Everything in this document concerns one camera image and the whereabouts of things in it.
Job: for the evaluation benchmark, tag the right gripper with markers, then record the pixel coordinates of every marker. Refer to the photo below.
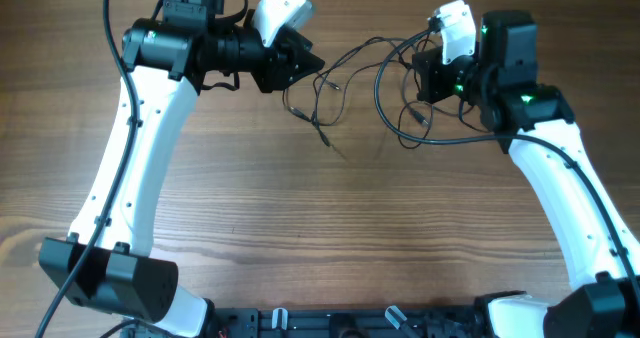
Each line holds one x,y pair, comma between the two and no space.
428,76

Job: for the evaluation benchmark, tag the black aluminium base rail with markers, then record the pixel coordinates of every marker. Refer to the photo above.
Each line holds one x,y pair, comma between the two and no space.
434,322

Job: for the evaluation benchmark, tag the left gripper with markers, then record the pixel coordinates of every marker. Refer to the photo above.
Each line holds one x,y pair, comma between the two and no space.
282,57

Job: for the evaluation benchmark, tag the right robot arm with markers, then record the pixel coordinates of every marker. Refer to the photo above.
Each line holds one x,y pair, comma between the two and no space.
492,65

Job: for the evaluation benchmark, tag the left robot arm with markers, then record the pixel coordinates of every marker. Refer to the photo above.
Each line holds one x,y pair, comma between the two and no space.
104,263

